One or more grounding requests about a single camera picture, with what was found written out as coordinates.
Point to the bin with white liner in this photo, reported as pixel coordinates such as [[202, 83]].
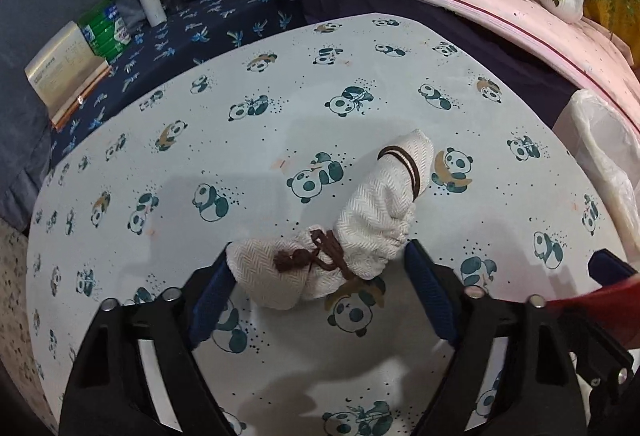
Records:
[[605, 155]]

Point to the beige gift box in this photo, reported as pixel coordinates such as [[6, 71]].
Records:
[[62, 65]]

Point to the navy printed cloth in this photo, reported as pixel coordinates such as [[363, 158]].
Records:
[[190, 40]]

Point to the panda print tablecloth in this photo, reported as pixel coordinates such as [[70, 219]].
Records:
[[300, 125]]

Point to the green tissue pack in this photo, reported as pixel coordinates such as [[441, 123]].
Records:
[[105, 33]]

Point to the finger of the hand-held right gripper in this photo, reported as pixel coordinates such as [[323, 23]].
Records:
[[607, 265]]

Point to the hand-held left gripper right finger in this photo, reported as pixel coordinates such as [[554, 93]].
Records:
[[430, 291]]

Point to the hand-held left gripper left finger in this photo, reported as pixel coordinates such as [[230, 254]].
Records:
[[212, 301]]

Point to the red paper cup white lid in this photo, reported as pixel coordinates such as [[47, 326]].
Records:
[[605, 306]]

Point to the dark purple cloth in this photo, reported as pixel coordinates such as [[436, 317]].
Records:
[[450, 20]]

